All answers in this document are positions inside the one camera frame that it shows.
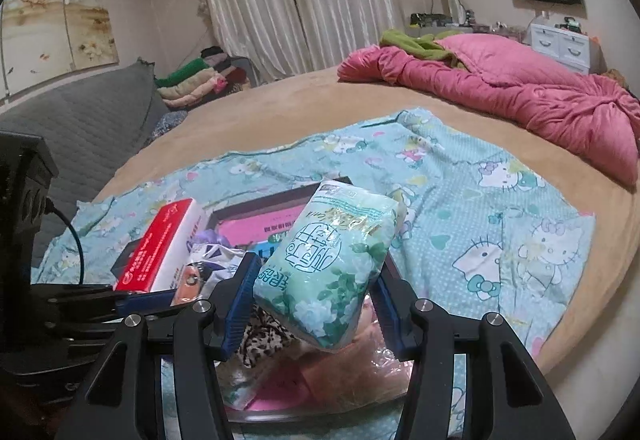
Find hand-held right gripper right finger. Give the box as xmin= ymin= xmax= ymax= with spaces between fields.
xmin=372 ymin=270 xmax=576 ymax=440

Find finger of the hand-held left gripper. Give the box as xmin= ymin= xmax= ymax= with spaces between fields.
xmin=45 ymin=307 xmax=126 ymax=337
xmin=30 ymin=284 xmax=177 ymax=316

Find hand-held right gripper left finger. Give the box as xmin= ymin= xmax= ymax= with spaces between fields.
xmin=55 ymin=251 xmax=263 ymax=440

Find leopard print cloth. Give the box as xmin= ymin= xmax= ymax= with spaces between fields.
xmin=240 ymin=310 xmax=296 ymax=368

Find pink item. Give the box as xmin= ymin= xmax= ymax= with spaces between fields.
xmin=300 ymin=300 xmax=416 ymax=401

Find bear plush with purple hat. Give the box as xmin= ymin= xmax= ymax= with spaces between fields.
xmin=192 ymin=227 xmax=223 ymax=251

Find white printed socks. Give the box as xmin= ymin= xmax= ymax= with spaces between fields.
xmin=220 ymin=365 xmax=271 ymax=411

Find green floral tissue packet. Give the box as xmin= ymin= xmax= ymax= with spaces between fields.
xmin=252 ymin=179 xmax=407 ymax=351

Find dark shallow box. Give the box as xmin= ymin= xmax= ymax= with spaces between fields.
xmin=204 ymin=175 xmax=418 ymax=426

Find black box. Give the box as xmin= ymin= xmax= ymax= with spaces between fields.
xmin=109 ymin=240 xmax=146 ymax=283

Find red tissue box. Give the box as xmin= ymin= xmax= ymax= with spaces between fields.
xmin=112 ymin=199 xmax=208 ymax=293

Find blue white plastic packet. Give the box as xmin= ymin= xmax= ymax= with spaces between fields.
xmin=187 ymin=240 xmax=241 ymax=281

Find grey quilted headboard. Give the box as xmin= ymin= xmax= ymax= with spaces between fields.
xmin=0 ymin=63 xmax=168 ymax=266

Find cat print blue sheet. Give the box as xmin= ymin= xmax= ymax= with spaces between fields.
xmin=30 ymin=108 xmax=596 ymax=440

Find dark patterned cloth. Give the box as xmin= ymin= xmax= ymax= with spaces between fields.
xmin=145 ymin=110 xmax=190 ymax=141

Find beige bed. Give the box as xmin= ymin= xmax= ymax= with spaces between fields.
xmin=92 ymin=65 xmax=640 ymax=371

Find stack of folded clothes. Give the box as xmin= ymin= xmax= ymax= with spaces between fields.
xmin=154 ymin=45 xmax=253 ymax=110

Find pink quilt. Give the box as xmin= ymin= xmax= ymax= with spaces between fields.
xmin=337 ymin=33 xmax=640 ymax=186

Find green cloth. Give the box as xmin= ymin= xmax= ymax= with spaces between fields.
xmin=379 ymin=28 xmax=466 ymax=68

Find dark box on desk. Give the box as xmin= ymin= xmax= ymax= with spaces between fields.
xmin=410 ymin=12 xmax=448 ymax=27

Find white drawer cabinet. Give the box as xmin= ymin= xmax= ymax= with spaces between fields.
xmin=529 ymin=18 xmax=603 ymax=74

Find black cable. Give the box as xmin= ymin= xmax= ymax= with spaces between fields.
xmin=45 ymin=197 xmax=86 ymax=286

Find floral wall painting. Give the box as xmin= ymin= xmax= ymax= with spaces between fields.
xmin=0 ymin=0 xmax=121 ymax=98

